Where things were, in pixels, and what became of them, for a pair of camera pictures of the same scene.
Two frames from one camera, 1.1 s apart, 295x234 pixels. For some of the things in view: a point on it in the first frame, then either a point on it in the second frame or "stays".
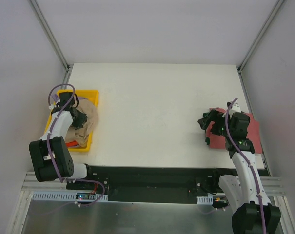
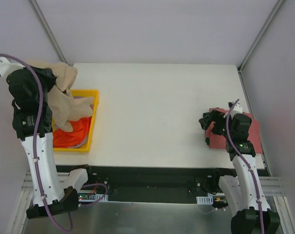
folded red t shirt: x=219 y=141 stays
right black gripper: x=211 y=119 stays
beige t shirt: x=80 y=136 → x=64 y=107
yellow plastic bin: x=91 y=94 stays
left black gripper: x=79 y=118 → x=48 y=76
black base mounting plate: x=150 y=184 stays
